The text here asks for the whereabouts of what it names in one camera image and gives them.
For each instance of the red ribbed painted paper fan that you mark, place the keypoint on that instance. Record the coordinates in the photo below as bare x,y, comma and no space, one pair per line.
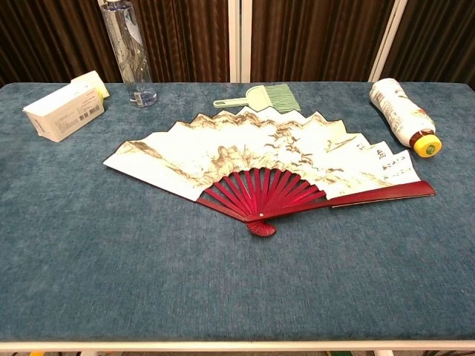
230,148

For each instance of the light green plastic brush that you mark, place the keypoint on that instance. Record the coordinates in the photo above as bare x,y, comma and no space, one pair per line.
265,97

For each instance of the blue fabric table cover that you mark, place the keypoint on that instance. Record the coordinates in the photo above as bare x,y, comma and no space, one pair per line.
111,259

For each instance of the brown pleated curtain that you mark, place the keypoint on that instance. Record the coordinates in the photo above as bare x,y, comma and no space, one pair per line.
185,37

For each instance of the clear plastic water bottle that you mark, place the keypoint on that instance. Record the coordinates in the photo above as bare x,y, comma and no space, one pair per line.
130,48

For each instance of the white bottle with yellow cap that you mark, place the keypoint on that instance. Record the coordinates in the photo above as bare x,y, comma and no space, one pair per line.
401,111

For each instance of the white cardboard box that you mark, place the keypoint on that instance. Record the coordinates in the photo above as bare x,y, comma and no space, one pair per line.
63,113

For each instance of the white upright frame post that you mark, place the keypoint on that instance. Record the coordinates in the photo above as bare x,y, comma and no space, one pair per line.
240,41

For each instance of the white table frame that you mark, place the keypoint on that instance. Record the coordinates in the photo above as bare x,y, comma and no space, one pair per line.
222,346

